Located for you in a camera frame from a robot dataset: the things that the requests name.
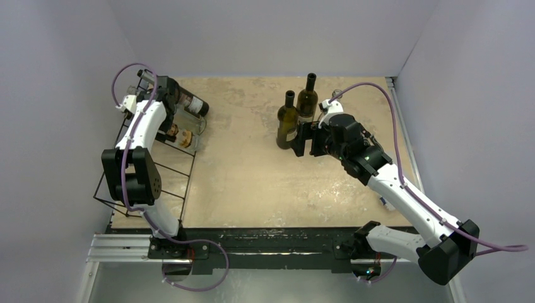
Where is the dark green labelled wine bottle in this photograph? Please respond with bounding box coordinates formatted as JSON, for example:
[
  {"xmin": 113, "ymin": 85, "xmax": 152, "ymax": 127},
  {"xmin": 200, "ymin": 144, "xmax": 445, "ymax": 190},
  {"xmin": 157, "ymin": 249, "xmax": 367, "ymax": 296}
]
[{"xmin": 136, "ymin": 69, "xmax": 209, "ymax": 118}]

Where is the clear wine bottle dark label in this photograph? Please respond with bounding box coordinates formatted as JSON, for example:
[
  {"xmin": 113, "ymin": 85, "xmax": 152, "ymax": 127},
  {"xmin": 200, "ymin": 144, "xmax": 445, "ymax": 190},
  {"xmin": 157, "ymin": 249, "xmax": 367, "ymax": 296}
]
[{"xmin": 126, "ymin": 85, "xmax": 208, "ymax": 136}]

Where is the square clear liquor bottle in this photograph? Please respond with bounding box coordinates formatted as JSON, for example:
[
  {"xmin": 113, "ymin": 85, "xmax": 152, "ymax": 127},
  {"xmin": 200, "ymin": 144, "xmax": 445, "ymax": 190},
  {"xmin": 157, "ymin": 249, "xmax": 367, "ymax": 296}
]
[{"xmin": 156, "ymin": 123, "xmax": 199, "ymax": 154}]

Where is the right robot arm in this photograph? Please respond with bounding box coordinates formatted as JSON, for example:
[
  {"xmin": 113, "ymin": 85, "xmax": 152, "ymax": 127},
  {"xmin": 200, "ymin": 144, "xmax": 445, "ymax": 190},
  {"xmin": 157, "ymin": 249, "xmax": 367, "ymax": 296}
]
[{"xmin": 291, "ymin": 114, "xmax": 479, "ymax": 285}]

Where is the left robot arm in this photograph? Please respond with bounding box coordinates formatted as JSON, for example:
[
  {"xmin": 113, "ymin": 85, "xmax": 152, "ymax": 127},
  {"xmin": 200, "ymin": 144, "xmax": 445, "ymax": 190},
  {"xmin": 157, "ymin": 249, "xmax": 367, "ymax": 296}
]
[{"xmin": 101, "ymin": 76, "xmax": 188, "ymax": 258}]

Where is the dark green bottle front left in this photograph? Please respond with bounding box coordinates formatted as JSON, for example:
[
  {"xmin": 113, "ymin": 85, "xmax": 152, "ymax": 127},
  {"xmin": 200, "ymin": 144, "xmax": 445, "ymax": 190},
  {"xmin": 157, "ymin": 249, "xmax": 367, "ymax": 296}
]
[{"xmin": 276, "ymin": 90, "xmax": 298, "ymax": 150}]

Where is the dark green bottle back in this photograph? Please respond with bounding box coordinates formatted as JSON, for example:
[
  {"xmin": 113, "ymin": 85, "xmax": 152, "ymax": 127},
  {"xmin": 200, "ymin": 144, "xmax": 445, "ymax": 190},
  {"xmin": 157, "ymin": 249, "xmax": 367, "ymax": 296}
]
[{"xmin": 296, "ymin": 73, "xmax": 318, "ymax": 123}]

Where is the clear bottle back right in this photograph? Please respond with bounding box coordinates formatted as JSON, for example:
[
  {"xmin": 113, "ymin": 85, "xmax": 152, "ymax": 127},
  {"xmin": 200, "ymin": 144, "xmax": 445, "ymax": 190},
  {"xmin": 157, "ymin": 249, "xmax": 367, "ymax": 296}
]
[{"xmin": 326, "ymin": 89, "xmax": 343, "ymax": 101}]

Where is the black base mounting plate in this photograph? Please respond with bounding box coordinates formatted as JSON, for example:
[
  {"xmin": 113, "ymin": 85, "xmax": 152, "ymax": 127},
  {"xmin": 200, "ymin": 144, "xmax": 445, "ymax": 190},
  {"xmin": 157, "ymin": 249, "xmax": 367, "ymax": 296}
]
[{"xmin": 105, "ymin": 227, "xmax": 393, "ymax": 275}]

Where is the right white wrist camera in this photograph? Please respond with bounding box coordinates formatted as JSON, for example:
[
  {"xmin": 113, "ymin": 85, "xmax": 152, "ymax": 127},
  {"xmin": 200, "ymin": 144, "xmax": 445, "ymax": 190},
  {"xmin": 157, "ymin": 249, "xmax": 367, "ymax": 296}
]
[{"xmin": 318, "ymin": 99, "xmax": 344, "ymax": 129}]

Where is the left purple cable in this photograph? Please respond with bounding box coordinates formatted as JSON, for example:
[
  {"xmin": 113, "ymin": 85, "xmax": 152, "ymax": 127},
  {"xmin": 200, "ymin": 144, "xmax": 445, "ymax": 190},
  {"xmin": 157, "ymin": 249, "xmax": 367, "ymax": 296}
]
[{"xmin": 110, "ymin": 62, "xmax": 230, "ymax": 293}]

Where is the purple cable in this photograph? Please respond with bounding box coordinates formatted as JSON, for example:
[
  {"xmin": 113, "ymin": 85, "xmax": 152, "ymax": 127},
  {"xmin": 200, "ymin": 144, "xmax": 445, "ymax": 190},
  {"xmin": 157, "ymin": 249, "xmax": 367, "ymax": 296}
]
[
  {"xmin": 327, "ymin": 81, "xmax": 528, "ymax": 257},
  {"xmin": 110, "ymin": 62, "xmax": 230, "ymax": 293}
]

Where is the black wire wine rack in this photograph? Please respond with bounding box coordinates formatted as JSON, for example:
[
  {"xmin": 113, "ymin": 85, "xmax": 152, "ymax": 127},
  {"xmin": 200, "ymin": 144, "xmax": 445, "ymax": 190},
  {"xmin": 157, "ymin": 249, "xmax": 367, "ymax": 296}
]
[{"xmin": 93, "ymin": 78, "xmax": 207, "ymax": 218}]

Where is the aluminium frame rail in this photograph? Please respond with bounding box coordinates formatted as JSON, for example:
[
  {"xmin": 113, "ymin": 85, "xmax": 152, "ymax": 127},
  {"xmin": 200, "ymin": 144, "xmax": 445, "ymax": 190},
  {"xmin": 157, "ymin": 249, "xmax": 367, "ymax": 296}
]
[{"xmin": 76, "ymin": 229, "xmax": 466, "ymax": 302}]

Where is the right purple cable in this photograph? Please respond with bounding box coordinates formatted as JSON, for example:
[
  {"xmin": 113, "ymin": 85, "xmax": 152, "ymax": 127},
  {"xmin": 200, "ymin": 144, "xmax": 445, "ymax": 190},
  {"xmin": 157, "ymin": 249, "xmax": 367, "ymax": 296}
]
[{"xmin": 327, "ymin": 81, "xmax": 528, "ymax": 257}]

